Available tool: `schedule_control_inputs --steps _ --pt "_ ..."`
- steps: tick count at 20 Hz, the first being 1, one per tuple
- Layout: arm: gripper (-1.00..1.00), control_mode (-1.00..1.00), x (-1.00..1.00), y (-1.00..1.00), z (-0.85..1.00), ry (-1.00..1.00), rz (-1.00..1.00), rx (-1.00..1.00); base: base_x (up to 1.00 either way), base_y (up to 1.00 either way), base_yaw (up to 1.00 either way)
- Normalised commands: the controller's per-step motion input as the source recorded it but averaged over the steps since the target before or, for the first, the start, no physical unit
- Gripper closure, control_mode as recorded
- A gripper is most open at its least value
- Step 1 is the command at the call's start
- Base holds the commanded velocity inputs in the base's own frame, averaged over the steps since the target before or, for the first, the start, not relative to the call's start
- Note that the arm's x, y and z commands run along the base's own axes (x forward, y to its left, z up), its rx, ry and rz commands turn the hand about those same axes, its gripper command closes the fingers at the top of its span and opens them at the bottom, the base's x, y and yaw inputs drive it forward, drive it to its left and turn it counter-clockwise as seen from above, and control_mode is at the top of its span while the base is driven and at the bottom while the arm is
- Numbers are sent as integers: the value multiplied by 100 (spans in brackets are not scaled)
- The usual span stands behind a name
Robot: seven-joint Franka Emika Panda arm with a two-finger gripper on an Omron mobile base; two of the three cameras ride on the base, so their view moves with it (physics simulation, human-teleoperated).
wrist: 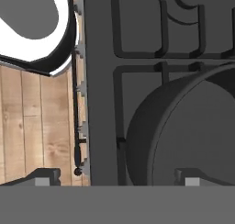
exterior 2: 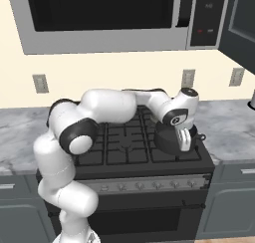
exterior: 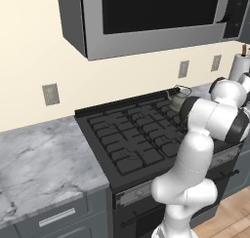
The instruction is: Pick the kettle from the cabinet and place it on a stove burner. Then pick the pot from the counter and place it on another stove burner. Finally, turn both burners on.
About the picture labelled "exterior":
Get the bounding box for stainless steel microwave oven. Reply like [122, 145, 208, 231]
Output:
[57, 0, 250, 61]

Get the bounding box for silver drawer handle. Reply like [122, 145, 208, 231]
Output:
[38, 208, 77, 228]

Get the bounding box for pale grey pot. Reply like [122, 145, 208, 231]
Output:
[165, 84, 193, 113]

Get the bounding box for grey microwave door handle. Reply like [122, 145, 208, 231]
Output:
[216, 0, 233, 23]

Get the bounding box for grey base cabinet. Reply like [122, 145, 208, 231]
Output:
[0, 186, 114, 238]
[223, 142, 250, 200]

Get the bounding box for grey wall outlet plate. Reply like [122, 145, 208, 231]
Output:
[178, 59, 190, 79]
[210, 54, 223, 73]
[41, 83, 61, 106]

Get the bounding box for white paper towel roll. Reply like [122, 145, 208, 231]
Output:
[228, 43, 250, 84]

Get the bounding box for grey wall cabinet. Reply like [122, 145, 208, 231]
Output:
[238, 0, 250, 45]

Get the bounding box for grey drawer front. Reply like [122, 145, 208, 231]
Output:
[14, 195, 89, 238]

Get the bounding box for black gas stove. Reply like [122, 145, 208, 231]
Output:
[73, 87, 244, 238]

